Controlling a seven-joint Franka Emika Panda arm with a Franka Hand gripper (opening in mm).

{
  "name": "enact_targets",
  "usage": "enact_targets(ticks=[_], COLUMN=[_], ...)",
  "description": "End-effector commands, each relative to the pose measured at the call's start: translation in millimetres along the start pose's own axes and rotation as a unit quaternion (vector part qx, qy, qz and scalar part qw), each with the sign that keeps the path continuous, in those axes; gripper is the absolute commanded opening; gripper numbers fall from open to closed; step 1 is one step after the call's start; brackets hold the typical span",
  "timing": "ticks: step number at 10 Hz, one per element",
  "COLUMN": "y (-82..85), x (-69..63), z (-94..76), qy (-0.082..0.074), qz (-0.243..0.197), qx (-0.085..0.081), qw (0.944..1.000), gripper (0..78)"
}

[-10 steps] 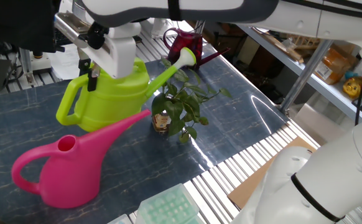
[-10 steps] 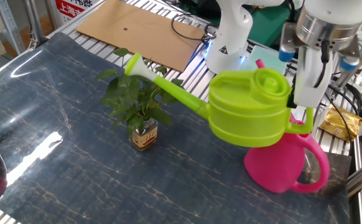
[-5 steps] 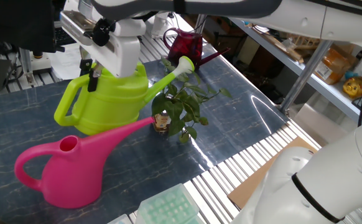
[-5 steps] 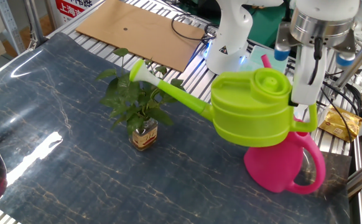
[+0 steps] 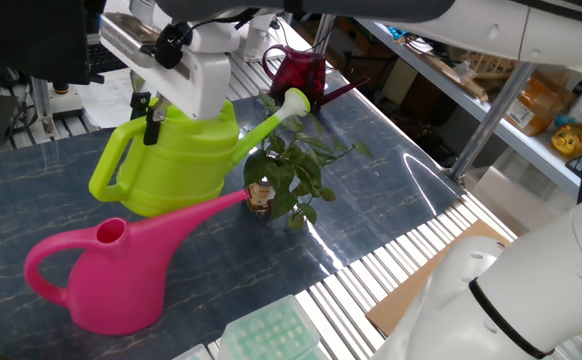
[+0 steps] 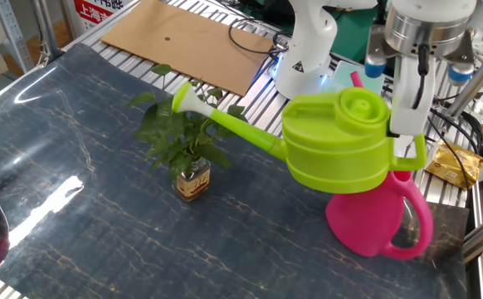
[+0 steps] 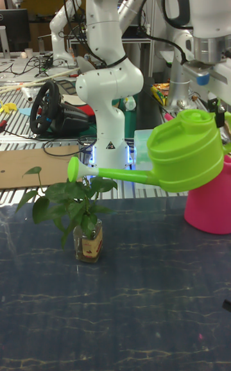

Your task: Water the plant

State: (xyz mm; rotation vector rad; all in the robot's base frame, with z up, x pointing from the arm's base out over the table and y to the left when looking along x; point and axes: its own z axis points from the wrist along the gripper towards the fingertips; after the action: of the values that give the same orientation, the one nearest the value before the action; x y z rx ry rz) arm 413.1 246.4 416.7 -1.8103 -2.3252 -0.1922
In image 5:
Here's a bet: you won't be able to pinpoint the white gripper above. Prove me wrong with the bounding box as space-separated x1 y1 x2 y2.
99 22 243 147

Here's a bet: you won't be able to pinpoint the lime green watering can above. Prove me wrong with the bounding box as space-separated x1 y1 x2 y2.
88 87 312 218

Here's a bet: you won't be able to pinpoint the green leafy plant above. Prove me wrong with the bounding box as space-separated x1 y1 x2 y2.
243 89 375 231

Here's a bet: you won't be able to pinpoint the white paper sheets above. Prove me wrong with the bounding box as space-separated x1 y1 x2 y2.
73 67 137 130

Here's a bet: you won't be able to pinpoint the black keyboard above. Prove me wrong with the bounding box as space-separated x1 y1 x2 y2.
86 42 128 75

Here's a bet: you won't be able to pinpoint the glass bottle with label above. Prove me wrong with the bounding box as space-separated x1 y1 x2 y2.
245 180 277 215

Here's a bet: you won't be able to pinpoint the black monitor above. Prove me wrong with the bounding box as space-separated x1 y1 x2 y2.
0 0 106 89

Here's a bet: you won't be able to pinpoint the dark red translucent watering can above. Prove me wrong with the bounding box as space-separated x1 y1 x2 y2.
261 43 372 112

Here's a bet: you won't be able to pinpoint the dark blue marble mat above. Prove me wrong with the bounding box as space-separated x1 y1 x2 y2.
0 69 460 360

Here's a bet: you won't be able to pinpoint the pink watering can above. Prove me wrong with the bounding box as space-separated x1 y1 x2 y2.
23 188 250 336

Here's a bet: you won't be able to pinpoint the translucent box with green tray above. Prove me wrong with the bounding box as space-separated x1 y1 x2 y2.
217 293 330 360

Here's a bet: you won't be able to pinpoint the brown cardboard sheet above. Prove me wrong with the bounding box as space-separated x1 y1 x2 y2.
365 218 515 337

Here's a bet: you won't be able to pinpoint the metal shelf board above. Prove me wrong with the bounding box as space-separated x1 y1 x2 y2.
355 17 582 201

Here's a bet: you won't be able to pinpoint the orange packet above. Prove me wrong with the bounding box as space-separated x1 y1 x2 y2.
504 74 577 137

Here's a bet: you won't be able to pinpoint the yellow round toy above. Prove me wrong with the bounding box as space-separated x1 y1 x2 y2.
550 121 582 160

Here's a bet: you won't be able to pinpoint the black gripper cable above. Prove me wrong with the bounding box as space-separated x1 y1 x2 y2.
140 9 272 70

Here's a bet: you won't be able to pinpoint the aluminium profile post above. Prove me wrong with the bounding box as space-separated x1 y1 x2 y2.
448 62 540 184

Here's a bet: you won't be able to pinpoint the black arm strap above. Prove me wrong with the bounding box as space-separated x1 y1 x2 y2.
468 277 556 360

